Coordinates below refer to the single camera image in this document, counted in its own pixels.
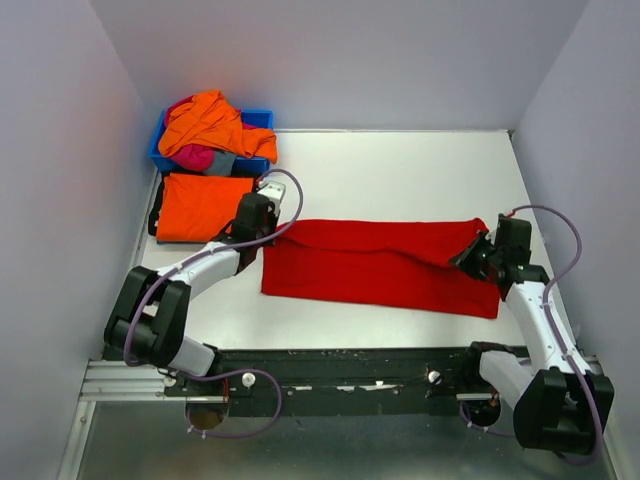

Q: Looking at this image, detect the red t shirt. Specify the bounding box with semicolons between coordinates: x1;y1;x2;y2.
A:
261;218;500;319

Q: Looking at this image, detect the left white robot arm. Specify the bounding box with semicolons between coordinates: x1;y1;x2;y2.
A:
103;190;282;395

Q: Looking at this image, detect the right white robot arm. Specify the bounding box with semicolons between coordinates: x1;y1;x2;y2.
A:
450;212;614;465

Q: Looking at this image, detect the blue plastic bin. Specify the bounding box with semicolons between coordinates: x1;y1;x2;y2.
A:
147;109;274;178

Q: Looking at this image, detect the grey crumpled garment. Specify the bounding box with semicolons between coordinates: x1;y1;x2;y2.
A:
202;150;236;177

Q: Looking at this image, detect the folded orange t shirt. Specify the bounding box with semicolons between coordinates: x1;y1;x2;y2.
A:
155;172;255;244

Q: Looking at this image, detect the crumpled orange t shirt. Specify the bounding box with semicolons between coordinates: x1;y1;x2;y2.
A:
158;90;278;164

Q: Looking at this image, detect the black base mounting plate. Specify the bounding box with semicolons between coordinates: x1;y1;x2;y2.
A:
164;342;507;425

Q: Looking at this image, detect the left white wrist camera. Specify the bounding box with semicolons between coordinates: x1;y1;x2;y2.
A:
257;180;286;210

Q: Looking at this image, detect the aluminium extrusion rail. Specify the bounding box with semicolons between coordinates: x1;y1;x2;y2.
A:
78;357;171;402

